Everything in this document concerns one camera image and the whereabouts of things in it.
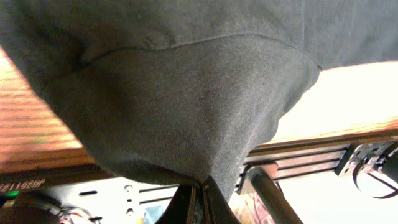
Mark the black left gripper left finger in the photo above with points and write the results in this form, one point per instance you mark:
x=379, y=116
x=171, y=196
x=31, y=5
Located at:
x=181, y=209

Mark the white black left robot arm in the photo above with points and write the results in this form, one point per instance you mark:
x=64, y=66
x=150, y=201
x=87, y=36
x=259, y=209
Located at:
x=116, y=200

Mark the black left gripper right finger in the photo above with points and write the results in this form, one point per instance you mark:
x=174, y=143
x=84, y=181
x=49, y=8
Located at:
x=216, y=208

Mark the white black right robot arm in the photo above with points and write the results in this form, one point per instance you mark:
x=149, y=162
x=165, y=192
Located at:
x=380, y=157

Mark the black t-shirt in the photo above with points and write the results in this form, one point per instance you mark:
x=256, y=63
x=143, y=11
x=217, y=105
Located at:
x=174, y=92

